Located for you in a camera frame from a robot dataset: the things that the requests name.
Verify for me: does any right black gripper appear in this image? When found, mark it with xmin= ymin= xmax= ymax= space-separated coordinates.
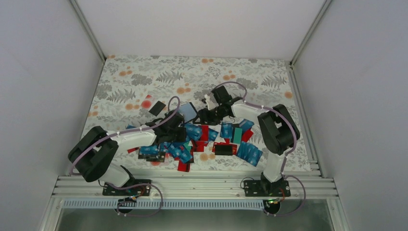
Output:
xmin=192 ymin=104 xmax=225 ymax=126

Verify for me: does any black leather card holder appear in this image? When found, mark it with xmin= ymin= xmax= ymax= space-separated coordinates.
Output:
xmin=178 ymin=102 xmax=197 ymax=124

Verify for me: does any black card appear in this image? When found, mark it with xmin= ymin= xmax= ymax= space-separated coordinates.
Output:
xmin=214 ymin=145 xmax=233 ymax=156
xmin=149 ymin=101 xmax=166 ymax=116

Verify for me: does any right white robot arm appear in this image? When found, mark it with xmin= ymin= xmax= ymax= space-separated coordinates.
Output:
xmin=193 ymin=84 xmax=300 ymax=196

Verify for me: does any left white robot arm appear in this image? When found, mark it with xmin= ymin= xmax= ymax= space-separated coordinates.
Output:
xmin=68 ymin=111 xmax=186 ymax=195

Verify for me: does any blue card beside teal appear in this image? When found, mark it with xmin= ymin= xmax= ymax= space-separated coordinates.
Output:
xmin=220 ymin=123 xmax=233 ymax=139

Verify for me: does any blue VIP card lower left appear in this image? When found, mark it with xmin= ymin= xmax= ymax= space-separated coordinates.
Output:
xmin=140 ymin=145 xmax=159 ymax=155

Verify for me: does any black card on red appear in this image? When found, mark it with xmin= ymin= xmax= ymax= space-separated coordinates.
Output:
xmin=214 ymin=145 xmax=233 ymax=156

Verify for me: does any blue card near teal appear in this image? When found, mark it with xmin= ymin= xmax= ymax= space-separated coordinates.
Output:
xmin=239 ymin=119 xmax=254 ymax=132

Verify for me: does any red card bottom centre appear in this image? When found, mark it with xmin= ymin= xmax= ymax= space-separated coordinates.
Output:
xmin=177 ymin=161 xmax=191 ymax=172

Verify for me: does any blue VIP card stack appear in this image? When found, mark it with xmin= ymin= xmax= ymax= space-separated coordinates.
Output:
xmin=236 ymin=141 xmax=263 ymax=167

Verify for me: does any floral table mat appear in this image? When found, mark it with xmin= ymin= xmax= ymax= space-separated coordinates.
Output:
xmin=72 ymin=54 xmax=311 ymax=173

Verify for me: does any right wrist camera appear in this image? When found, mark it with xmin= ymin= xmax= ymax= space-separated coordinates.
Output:
xmin=202 ymin=94 xmax=216 ymax=110

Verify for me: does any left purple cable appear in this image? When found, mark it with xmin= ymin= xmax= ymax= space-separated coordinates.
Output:
xmin=69 ymin=95 xmax=181 ymax=192

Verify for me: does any purple cable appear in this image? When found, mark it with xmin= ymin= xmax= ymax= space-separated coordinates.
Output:
xmin=212 ymin=81 xmax=306 ymax=192
xmin=69 ymin=95 xmax=181 ymax=192

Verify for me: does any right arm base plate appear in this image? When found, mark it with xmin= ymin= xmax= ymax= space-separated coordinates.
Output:
xmin=242 ymin=180 xmax=291 ymax=197

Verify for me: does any grey perforated cable duct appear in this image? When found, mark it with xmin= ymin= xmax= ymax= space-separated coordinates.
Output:
xmin=62 ymin=198 xmax=264 ymax=210

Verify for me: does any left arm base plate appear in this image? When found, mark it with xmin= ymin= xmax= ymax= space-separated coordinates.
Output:
xmin=102 ymin=179 xmax=152 ymax=196

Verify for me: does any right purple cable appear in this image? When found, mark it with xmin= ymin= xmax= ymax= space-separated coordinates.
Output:
xmin=212 ymin=81 xmax=306 ymax=192

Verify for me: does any aluminium rail frame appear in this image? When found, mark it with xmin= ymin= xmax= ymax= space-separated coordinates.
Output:
xmin=52 ymin=169 xmax=339 ymax=199

